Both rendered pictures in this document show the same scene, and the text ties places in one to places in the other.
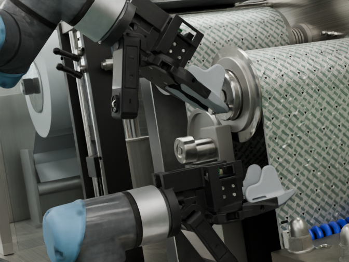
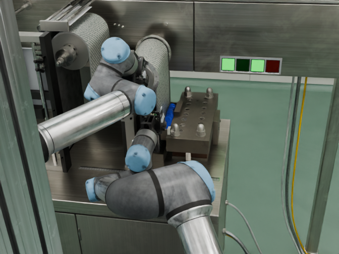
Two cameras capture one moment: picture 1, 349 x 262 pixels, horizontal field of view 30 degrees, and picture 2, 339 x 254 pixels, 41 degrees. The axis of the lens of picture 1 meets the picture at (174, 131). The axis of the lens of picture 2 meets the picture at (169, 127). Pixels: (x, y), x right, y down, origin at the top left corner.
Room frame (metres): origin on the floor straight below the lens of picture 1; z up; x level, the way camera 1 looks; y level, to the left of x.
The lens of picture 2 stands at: (0.03, 1.05, 1.91)
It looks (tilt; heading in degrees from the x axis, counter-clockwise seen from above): 30 degrees down; 306
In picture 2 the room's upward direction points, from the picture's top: 2 degrees counter-clockwise
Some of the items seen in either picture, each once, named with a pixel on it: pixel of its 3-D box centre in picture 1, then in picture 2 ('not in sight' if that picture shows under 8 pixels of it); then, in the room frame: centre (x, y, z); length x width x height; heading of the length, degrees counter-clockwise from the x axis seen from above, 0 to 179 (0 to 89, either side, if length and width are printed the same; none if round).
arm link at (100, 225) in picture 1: (91, 231); (139, 154); (0.82, 0.12, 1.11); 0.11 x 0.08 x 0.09; 115
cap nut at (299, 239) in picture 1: (298, 233); (175, 129); (0.87, -0.14, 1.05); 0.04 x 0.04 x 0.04
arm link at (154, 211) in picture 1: (146, 214); (144, 140); (0.86, 0.05, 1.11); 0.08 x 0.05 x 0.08; 25
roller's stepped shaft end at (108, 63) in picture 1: (117, 63); (60, 61); (1.18, 0.08, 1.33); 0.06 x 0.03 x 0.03; 115
